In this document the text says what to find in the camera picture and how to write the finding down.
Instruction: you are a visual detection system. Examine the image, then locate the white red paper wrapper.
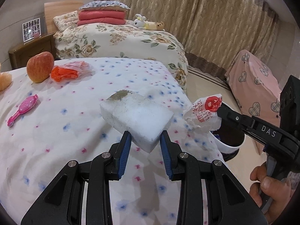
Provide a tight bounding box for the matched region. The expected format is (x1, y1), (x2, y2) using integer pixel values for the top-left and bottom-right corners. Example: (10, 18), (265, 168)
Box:
(183, 94), (223, 133)

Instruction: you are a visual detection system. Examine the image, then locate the white foam block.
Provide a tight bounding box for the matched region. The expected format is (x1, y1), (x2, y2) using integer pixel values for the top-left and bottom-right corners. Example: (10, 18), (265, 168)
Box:
(100, 89), (174, 153)

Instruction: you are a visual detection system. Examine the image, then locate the orange clear plastic bag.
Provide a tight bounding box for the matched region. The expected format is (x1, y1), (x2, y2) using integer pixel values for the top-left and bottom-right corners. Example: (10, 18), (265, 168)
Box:
(50, 61), (91, 82)

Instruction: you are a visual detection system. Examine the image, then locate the white round trash bin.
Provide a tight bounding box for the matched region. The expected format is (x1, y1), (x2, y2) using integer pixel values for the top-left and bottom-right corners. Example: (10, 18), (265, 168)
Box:
(210, 124), (245, 162)

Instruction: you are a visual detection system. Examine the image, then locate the right hand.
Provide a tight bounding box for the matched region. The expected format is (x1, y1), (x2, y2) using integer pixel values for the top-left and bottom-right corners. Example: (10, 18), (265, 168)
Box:
(249, 164), (299, 224)

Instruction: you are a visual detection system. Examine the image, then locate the pink heart patterned cover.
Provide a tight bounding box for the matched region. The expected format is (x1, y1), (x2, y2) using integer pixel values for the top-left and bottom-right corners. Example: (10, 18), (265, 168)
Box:
(224, 49), (282, 155)

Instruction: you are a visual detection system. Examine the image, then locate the white dotted bed cover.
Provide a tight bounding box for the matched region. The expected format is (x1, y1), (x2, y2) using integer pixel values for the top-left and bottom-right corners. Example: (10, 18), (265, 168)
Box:
(0, 56), (245, 225)

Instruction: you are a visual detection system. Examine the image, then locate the pink toy hairbrush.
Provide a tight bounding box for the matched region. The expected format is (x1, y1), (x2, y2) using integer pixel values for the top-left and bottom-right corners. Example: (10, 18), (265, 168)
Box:
(7, 94), (39, 127)

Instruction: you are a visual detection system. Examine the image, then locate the beige teddy bear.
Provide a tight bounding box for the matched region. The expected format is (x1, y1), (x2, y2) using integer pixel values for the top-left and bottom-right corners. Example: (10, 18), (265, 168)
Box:
(0, 72), (12, 92)

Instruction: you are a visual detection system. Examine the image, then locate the beige patterned curtain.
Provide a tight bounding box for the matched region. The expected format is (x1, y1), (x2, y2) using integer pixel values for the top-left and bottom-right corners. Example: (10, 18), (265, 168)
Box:
(101, 0), (280, 79)

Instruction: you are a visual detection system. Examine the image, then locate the red apple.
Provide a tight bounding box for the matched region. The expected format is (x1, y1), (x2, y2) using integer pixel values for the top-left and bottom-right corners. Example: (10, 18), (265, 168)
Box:
(26, 51), (54, 83)

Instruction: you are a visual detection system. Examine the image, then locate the wooden nightstand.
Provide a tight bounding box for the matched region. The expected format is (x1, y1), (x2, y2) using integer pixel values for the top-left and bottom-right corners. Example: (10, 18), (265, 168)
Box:
(8, 33), (56, 70)

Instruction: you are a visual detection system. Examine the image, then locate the yellow bear plush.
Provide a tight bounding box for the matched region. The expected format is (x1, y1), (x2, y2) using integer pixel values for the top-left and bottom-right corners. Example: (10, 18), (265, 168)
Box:
(145, 21), (165, 31)

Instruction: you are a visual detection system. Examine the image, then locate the floral bed quilt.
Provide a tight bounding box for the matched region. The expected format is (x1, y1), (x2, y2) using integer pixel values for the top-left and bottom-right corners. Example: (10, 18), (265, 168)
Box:
(53, 20), (188, 90)

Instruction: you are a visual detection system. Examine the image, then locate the floral pillow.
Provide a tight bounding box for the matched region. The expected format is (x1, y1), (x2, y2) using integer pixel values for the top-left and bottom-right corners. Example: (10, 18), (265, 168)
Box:
(53, 11), (79, 32)

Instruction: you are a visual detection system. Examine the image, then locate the white rabbit plush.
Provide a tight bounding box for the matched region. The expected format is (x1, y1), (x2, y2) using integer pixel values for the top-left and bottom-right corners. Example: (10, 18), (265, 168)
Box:
(133, 14), (147, 29)

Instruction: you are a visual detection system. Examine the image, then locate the folded red blanket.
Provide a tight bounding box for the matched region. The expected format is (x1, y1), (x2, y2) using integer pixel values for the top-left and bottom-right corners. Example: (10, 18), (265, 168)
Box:
(77, 10), (126, 26)

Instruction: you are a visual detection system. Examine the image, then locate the wooden headboard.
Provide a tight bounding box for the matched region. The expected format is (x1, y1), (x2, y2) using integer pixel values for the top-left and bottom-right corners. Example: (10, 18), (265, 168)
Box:
(44, 0), (83, 34)

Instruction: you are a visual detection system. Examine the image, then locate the blue white patterned pillow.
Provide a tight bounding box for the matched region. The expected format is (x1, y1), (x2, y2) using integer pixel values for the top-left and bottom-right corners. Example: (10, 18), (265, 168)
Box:
(79, 1), (130, 12)

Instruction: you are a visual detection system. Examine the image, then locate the black white photo frame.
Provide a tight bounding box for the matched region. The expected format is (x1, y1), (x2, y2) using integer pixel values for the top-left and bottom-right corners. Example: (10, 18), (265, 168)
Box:
(22, 18), (41, 43)

